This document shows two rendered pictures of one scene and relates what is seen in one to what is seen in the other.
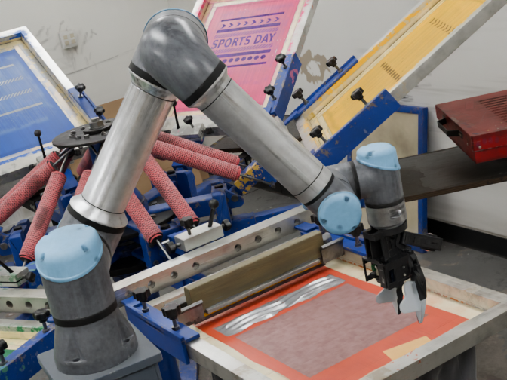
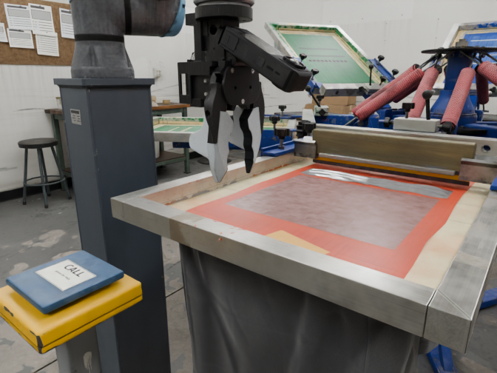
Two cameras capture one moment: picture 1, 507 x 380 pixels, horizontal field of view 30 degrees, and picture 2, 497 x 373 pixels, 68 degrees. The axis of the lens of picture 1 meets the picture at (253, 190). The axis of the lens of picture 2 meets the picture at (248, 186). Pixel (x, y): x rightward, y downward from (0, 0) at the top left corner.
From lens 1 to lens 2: 184 cm
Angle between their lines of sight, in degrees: 64
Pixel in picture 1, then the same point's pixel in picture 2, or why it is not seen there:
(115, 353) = (76, 69)
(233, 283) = (352, 144)
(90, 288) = (75, 12)
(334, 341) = (299, 206)
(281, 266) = (407, 155)
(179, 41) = not seen: outside the picture
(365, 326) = (341, 216)
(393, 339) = (313, 233)
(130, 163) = not seen: outside the picture
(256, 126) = not seen: outside the picture
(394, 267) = (189, 72)
